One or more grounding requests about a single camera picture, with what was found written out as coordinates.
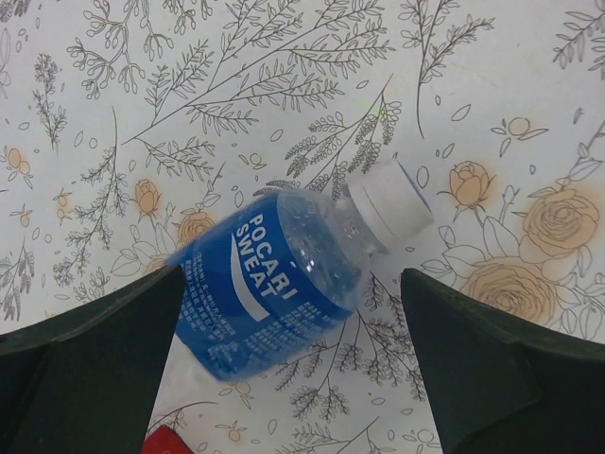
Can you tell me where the red toothpaste box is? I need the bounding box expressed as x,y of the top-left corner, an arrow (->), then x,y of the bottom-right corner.
141,426 -> 193,454

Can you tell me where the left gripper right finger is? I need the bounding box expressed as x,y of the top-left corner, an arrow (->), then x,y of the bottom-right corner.
401,269 -> 604,453

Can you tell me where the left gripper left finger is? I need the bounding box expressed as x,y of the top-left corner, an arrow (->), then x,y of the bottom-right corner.
1,266 -> 185,453

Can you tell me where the blue label water bottle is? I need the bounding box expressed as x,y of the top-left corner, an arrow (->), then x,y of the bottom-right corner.
170,160 -> 433,381

